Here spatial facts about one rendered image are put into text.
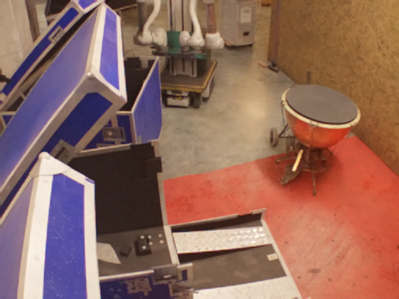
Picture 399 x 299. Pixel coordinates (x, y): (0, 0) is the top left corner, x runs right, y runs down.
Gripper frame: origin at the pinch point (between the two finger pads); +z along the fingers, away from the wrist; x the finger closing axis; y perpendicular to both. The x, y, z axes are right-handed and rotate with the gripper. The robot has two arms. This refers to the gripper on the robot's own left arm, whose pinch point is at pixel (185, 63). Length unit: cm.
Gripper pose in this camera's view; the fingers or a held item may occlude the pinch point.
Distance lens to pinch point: 364.3
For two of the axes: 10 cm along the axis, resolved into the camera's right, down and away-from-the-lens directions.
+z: 0.0, 7.9, 6.1
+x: 9.8, 1.3, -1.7
